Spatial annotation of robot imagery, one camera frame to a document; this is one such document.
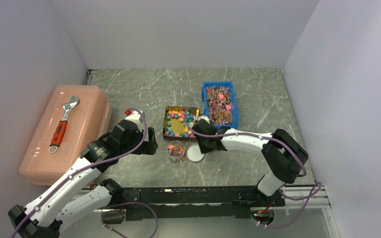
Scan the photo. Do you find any small clear glass jar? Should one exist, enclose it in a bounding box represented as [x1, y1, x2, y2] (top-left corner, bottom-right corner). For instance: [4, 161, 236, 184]
[166, 140, 186, 163]

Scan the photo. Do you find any tin of star candies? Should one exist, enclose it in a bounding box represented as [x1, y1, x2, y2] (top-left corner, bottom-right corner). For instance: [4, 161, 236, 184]
[163, 106, 200, 142]

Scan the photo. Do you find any blue bin of lollipops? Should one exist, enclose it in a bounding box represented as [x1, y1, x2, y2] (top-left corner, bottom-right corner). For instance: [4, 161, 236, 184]
[201, 81, 239, 128]

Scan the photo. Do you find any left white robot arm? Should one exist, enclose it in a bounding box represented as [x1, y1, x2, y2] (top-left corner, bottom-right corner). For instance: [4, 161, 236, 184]
[8, 111, 158, 238]

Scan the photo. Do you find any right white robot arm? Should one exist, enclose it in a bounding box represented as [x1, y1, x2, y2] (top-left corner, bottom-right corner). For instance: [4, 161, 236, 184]
[190, 119, 309, 206]

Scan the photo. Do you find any round white jar lid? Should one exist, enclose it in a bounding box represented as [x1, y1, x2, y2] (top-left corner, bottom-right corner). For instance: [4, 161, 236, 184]
[186, 144, 204, 162]

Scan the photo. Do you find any orange translucent storage box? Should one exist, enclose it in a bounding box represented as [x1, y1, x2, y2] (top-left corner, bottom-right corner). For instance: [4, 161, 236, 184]
[19, 85, 112, 186]

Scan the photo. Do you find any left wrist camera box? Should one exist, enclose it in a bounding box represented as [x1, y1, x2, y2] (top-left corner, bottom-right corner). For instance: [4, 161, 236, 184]
[125, 109, 145, 126]

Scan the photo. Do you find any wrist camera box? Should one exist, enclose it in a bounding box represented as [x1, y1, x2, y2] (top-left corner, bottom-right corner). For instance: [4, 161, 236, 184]
[125, 109, 145, 126]
[194, 115, 211, 126]

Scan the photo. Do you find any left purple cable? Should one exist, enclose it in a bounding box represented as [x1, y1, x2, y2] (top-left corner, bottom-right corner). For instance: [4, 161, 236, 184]
[10, 108, 158, 238]

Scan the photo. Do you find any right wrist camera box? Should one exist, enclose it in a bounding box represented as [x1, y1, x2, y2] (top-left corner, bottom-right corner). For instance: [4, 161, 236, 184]
[194, 115, 211, 126]

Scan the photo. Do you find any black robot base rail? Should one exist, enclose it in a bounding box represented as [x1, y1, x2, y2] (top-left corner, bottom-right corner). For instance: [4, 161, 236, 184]
[106, 185, 285, 221]

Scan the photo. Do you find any red handled adjustable wrench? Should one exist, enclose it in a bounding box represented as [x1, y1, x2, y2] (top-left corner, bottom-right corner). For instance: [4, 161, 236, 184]
[49, 96, 80, 154]

